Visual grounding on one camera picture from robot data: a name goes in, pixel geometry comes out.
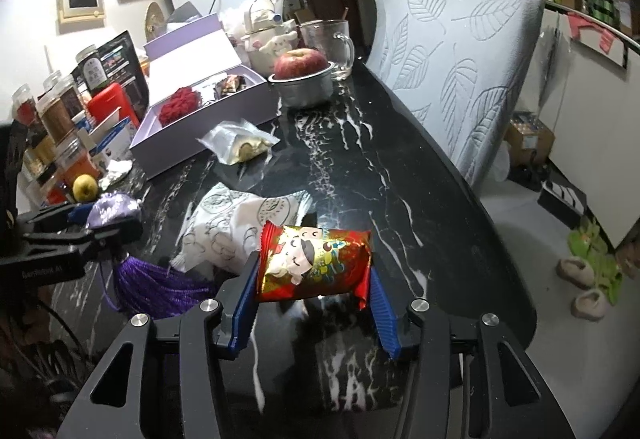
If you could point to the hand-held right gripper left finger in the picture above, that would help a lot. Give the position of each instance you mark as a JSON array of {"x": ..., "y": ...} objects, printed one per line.
[{"x": 245, "y": 304}]

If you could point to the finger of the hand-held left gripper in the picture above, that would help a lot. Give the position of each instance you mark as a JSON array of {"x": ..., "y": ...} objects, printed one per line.
[
  {"x": 77, "y": 215},
  {"x": 117, "y": 231}
]

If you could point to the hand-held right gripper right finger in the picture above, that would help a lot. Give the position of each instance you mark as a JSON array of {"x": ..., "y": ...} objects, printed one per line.
[{"x": 385, "y": 319}]

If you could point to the purple tasselled sachet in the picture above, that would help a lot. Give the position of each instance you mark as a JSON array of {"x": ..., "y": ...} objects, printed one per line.
[{"x": 112, "y": 209}]

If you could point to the red cartoon snack packet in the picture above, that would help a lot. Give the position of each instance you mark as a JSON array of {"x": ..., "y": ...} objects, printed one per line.
[{"x": 320, "y": 264}]

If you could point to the green red snack packet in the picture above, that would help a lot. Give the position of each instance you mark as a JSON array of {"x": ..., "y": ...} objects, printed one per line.
[{"x": 229, "y": 86}]

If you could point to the lavender gift box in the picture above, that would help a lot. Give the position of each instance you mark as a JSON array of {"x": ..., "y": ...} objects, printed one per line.
[{"x": 190, "y": 49}]

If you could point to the yellow-green fruit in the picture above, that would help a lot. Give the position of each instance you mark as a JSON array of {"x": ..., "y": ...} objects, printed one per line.
[{"x": 85, "y": 188}]

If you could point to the orange-filled glass jar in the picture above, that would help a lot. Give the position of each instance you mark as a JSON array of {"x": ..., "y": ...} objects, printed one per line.
[{"x": 77, "y": 164}]

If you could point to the white printed snack packet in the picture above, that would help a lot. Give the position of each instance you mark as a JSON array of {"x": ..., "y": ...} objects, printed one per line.
[{"x": 225, "y": 224}]

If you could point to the blue white carton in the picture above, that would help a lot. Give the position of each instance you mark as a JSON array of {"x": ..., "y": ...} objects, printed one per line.
[{"x": 117, "y": 139}]

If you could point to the brown-filled glass jar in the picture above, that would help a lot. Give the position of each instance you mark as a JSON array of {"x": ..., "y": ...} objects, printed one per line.
[{"x": 62, "y": 111}]

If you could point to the red plastic container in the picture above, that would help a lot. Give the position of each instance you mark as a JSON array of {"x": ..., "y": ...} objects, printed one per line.
[{"x": 112, "y": 104}]

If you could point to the red-filled glass jar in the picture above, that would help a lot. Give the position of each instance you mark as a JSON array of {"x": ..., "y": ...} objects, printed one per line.
[{"x": 27, "y": 109}]

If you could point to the red knitted item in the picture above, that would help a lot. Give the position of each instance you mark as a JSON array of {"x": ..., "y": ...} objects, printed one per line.
[{"x": 180, "y": 106}]

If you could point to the green-label glass jar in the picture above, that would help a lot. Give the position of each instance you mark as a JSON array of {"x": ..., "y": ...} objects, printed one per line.
[{"x": 92, "y": 69}]

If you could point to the clear bread packet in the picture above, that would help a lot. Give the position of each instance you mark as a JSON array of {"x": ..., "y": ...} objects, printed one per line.
[{"x": 240, "y": 146}]

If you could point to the black printed box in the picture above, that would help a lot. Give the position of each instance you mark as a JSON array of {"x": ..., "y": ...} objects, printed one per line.
[{"x": 120, "y": 54}]

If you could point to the beige fluffy slipper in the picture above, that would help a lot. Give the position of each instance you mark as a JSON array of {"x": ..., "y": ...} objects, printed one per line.
[
  {"x": 590, "y": 304},
  {"x": 575, "y": 273}
]

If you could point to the woven straw hat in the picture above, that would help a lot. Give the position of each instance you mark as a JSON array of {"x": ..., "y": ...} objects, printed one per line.
[{"x": 155, "y": 19}]

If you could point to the black white striped box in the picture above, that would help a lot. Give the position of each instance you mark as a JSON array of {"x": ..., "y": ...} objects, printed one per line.
[{"x": 562, "y": 204}]

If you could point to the metal bowl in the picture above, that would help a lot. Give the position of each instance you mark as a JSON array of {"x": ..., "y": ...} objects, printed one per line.
[{"x": 305, "y": 91}]

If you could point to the green fluffy slippers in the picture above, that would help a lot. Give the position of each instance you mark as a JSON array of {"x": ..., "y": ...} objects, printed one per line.
[{"x": 595, "y": 249}]

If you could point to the grey paper bag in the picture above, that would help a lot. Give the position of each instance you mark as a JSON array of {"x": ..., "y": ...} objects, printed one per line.
[{"x": 185, "y": 14}]

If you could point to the cardboard box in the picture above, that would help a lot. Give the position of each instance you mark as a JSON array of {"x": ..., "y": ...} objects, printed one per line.
[{"x": 530, "y": 139}]

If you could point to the cream cartoon water bottle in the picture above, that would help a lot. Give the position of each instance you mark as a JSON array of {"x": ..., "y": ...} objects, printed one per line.
[{"x": 260, "y": 49}]

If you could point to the red apple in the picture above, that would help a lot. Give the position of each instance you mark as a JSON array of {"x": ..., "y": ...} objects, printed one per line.
[{"x": 300, "y": 64}]

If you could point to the leaf-patterned covered chair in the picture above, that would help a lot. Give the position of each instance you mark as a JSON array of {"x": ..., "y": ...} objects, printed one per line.
[{"x": 450, "y": 69}]

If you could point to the clear glass mug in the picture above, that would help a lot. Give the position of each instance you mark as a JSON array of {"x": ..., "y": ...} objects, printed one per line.
[{"x": 330, "y": 39}]

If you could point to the pink paper sign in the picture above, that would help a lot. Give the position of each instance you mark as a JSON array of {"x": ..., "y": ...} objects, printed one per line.
[{"x": 595, "y": 36}]

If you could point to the white wall panel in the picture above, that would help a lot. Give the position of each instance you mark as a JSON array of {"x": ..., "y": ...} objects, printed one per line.
[{"x": 80, "y": 1}]

